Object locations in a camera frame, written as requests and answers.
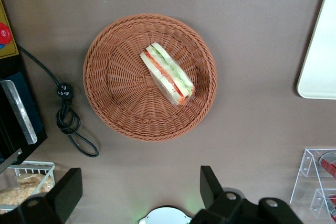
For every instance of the clear acrylic bottle rack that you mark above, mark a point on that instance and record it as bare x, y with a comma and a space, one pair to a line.
302, 171

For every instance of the cream plastic tray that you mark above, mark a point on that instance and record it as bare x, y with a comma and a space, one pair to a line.
323, 64

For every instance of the triangle sandwich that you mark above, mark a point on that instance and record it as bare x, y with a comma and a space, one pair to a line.
165, 74

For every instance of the red cola bottle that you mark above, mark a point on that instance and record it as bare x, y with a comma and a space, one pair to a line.
329, 167
333, 205

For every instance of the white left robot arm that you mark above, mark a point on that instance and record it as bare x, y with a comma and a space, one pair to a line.
165, 216

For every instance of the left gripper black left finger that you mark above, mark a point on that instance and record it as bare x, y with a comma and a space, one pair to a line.
63, 195

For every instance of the clear bag of rice crackers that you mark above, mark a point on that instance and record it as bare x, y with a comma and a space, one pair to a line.
10, 197
31, 182

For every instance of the red emergency stop button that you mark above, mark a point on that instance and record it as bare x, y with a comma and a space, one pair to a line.
4, 33

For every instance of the round brown wicker basket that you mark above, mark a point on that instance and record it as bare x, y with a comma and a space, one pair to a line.
118, 103

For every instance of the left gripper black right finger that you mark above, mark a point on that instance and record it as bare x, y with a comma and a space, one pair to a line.
212, 192

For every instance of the black countertop appliance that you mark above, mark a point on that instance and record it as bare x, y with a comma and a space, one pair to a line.
5, 64

